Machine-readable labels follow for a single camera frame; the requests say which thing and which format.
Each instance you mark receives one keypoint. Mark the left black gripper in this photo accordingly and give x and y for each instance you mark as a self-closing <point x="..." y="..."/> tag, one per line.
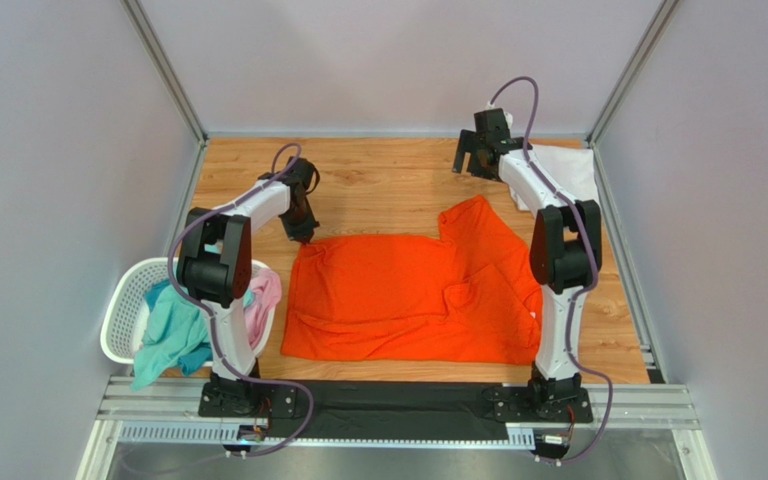
<point x="302" y="232"/>

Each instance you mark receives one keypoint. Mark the pink t-shirt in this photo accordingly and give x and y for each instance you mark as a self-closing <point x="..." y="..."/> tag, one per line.
<point x="264" y="294"/>

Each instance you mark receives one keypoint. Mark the folded white t-shirt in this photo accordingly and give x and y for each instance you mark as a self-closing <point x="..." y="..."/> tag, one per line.
<point x="573" y="169"/>

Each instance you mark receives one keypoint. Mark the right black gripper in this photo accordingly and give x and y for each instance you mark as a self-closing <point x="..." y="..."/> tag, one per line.
<point x="466" y="153"/>

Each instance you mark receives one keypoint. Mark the white laundry basket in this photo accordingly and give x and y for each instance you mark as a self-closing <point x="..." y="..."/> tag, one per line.
<point x="127" y="313"/>

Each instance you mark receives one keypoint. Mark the aluminium rail frame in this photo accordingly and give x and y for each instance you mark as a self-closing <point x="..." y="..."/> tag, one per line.
<point x="168" y="411"/>

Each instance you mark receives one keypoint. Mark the teal t-shirt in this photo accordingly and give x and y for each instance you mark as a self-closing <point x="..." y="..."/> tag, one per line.
<point x="176" y="336"/>

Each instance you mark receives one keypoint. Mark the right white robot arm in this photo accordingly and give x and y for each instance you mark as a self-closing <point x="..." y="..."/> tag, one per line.
<point x="565" y="259"/>

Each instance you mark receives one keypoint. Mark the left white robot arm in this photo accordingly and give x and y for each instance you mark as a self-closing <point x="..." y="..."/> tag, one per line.
<point x="211" y="265"/>

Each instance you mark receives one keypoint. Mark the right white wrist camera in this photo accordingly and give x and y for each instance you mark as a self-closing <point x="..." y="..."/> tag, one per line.
<point x="507" y="116"/>

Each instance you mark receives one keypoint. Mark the orange t-shirt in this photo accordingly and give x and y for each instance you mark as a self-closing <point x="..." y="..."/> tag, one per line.
<point x="467" y="295"/>

